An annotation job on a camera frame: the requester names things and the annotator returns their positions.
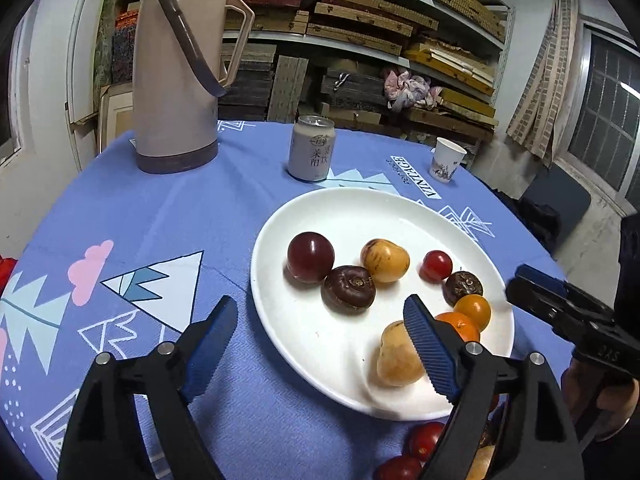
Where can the white board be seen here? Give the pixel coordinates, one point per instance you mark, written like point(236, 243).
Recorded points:
point(82, 75)

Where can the barred window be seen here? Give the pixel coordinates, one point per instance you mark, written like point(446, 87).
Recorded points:
point(610, 110)

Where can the shelf of stacked wooden boards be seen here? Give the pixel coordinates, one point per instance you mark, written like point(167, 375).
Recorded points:
point(350, 15)

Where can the person's right hand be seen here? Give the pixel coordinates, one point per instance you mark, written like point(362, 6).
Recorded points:
point(580, 390)

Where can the light wooden frame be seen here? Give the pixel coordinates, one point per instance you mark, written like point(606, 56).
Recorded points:
point(115, 120)

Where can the black cloth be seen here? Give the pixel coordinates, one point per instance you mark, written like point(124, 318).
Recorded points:
point(535, 225)

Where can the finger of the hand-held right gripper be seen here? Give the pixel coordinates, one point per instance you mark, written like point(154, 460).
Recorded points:
point(550, 282)
point(535, 300)

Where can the white metal shelf rack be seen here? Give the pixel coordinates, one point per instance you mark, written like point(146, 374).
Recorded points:
point(270, 37)

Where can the blue printed tablecloth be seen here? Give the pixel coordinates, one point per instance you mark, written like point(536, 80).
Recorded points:
point(175, 220)

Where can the white plate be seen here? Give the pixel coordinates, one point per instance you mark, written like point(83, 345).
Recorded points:
point(325, 345)

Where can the checked hanging curtain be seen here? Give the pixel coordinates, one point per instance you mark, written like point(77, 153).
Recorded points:
point(540, 85)

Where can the dark blue chair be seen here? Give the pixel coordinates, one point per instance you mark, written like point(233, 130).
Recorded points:
point(560, 195)

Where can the dark brown water chestnut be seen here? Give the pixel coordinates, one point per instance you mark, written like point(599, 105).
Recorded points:
point(489, 434)
point(348, 290)
point(462, 286)

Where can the dark purple plum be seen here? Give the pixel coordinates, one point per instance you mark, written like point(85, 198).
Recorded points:
point(310, 257)

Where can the large orange tangerine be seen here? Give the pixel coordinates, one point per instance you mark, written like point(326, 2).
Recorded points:
point(452, 325)

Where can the speckled yellow fruit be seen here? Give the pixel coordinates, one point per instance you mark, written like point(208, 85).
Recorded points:
point(385, 260)

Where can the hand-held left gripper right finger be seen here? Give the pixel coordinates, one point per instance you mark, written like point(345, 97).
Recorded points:
point(430, 347)

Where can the printed paper cup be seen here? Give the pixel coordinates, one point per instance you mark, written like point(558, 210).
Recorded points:
point(446, 162)

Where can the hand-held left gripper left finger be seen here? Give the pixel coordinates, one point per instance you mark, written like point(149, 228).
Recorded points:
point(210, 350)

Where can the beige thermos flask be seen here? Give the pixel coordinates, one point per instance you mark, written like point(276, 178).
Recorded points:
point(175, 85)

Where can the pink cloth bundle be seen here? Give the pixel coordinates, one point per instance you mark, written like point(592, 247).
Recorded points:
point(410, 87)

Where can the yellow round fruit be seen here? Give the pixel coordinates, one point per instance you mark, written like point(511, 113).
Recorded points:
point(482, 465)
point(395, 360)

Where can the orange tomato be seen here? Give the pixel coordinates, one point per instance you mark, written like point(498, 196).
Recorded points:
point(472, 310)

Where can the red printed blanket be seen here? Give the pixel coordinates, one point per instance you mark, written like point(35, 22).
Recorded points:
point(6, 272)

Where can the white framed window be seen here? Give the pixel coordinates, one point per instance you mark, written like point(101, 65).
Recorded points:
point(10, 100)

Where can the white beverage can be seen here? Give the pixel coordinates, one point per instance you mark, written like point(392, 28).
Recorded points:
point(311, 152)

